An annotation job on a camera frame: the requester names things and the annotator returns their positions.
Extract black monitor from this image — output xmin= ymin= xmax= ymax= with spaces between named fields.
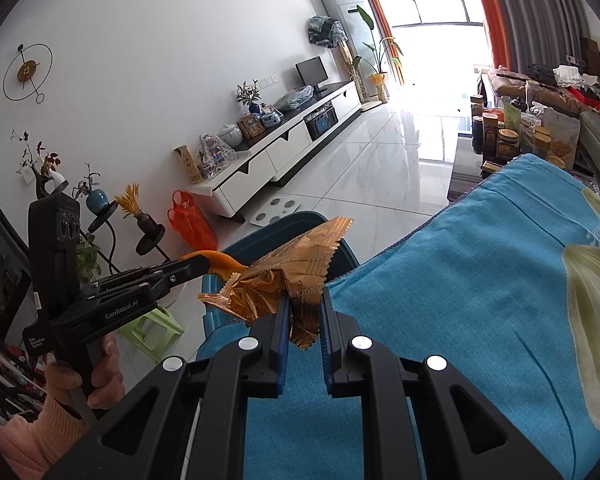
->
xmin=295 ymin=57 xmax=330 ymax=94

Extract black metal plant stand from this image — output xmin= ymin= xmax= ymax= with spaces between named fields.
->
xmin=87 ymin=200 xmax=169 ymax=282

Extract person's left hand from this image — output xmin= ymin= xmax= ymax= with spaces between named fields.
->
xmin=42 ymin=335 xmax=124 ymax=417

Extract white black-topped tv cabinet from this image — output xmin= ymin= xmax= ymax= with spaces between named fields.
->
xmin=187 ymin=80 xmax=364 ymax=219

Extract teal plastic trash bin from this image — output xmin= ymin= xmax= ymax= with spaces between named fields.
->
xmin=200 ymin=210 xmax=362 ymax=342

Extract coffee table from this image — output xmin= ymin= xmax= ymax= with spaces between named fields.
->
xmin=447 ymin=135 xmax=512 ymax=204

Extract tall leafy potted plant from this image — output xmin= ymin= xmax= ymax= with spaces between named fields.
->
xmin=352 ymin=5 xmax=404 ymax=104

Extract tan paper box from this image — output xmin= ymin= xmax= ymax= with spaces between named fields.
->
xmin=175 ymin=145 xmax=204 ymax=184

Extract white floor air conditioner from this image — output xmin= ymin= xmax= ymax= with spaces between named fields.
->
xmin=320 ymin=0 xmax=367 ymax=107

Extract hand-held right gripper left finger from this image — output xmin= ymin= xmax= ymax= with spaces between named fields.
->
xmin=45 ymin=290 xmax=291 ymax=480

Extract dark shelf unit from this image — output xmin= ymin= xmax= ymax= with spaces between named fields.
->
xmin=0 ymin=175 xmax=46 ymax=422

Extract white ceramic jar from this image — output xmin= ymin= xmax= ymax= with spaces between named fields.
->
xmin=217 ymin=124 xmax=244 ymax=149

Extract grey curtain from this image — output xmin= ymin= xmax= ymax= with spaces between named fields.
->
xmin=487 ymin=0 xmax=589 ymax=77

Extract covered standing fan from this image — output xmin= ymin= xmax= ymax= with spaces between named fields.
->
xmin=307 ymin=15 xmax=353 ymax=81

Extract round wire wall clock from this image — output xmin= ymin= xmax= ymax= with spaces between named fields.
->
xmin=2 ymin=44 xmax=55 ymax=104

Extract person's left forearm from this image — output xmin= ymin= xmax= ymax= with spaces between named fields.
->
xmin=0 ymin=394 xmax=89 ymax=480

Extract pile of white clothes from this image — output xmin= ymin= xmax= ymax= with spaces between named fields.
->
xmin=552 ymin=64 xmax=600 ymax=89

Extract green plastic stool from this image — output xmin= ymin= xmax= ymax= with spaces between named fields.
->
xmin=117 ymin=307 xmax=186 ymax=364

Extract cardboard boxes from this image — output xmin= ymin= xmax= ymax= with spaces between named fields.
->
xmin=580 ymin=37 xmax=600 ymax=79

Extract small plant in blue vase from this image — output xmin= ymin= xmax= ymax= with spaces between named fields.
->
xmin=236 ymin=80 xmax=264 ymax=115

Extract dark vase with yellow wheat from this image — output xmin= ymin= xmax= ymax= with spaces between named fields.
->
xmin=115 ymin=184 xmax=156 ymax=234

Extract brown leather seat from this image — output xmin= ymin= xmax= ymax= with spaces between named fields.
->
xmin=487 ymin=69 xmax=531 ymax=107

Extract orange curtain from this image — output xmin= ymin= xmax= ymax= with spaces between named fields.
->
xmin=467 ymin=0 xmax=511 ymax=69

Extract clear plastic bag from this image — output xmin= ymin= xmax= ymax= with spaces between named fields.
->
xmin=275 ymin=85 xmax=315 ymax=111

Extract gold foil wrapper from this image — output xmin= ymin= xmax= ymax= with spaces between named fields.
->
xmin=196 ymin=216 xmax=356 ymax=351

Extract orange plastic bag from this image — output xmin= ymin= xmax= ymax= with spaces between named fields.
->
xmin=167 ymin=190 xmax=219 ymax=254

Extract blue white porcelain bowl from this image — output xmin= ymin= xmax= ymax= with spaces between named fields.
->
xmin=260 ymin=105 xmax=284 ymax=129

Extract white vase with red branches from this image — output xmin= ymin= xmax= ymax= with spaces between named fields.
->
xmin=10 ymin=130 xmax=71 ymax=197

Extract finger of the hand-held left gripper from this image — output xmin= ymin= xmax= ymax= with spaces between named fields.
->
xmin=95 ymin=254 xmax=217 ymax=306

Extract group of food jars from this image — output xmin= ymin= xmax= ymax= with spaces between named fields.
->
xmin=470 ymin=94 xmax=582 ymax=172

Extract wooden picture frame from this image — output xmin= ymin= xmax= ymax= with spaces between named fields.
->
xmin=237 ymin=114 xmax=266 ymax=141

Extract clear plastic gift box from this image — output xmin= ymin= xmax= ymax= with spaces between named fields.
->
xmin=197 ymin=134 xmax=236 ymax=179

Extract white bathroom scale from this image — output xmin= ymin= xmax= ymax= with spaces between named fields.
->
xmin=249 ymin=197 xmax=299 ymax=227

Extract blue vase with plant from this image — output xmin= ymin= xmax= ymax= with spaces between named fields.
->
xmin=72 ymin=162 xmax=119 ymax=216

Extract blue printed towel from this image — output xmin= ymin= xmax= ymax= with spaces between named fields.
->
xmin=195 ymin=152 xmax=600 ymax=480

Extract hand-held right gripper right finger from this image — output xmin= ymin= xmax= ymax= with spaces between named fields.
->
xmin=320 ymin=292 xmax=565 ymax=480

